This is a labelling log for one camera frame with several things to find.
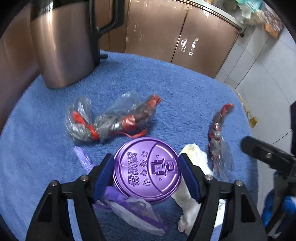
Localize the white tissue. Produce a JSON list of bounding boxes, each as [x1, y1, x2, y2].
[[171, 144, 213, 235]]

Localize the small red clear wrapper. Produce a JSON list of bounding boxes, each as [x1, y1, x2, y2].
[[208, 103, 234, 182]]

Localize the purple plastic bag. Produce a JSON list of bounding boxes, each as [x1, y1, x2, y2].
[[74, 146, 168, 236]]

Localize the purple cup lid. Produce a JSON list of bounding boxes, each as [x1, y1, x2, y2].
[[113, 137, 181, 203]]

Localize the clear red plastic wrapper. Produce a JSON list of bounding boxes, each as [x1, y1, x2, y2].
[[65, 91, 162, 143]]

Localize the brown kitchen cabinets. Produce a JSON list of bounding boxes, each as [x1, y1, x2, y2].
[[0, 0, 246, 79]]

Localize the blue gloved right hand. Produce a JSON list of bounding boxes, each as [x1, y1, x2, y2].
[[261, 189, 295, 237]]

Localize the blue towel table cover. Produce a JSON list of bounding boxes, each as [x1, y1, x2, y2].
[[1, 53, 258, 240]]

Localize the copper steel kettle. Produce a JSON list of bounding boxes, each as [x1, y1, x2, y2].
[[30, 0, 125, 88]]

